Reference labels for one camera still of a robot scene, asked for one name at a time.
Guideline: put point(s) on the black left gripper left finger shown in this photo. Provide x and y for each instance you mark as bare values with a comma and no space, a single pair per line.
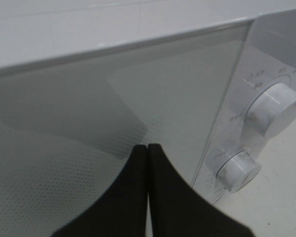
122,210

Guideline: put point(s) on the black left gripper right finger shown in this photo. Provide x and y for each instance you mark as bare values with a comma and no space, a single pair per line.
177,210

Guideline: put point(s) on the round white door button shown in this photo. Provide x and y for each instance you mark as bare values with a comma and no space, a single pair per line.
217,195

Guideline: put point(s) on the white timer knob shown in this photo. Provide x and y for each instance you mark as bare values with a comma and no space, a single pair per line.
238,171

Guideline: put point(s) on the white microwave door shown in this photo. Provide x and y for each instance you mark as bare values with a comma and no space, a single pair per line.
69,126

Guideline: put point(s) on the white upper power knob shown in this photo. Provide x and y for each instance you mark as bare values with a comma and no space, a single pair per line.
273,111

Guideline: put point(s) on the white microwave oven body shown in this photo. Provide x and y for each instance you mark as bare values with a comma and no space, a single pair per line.
268,57

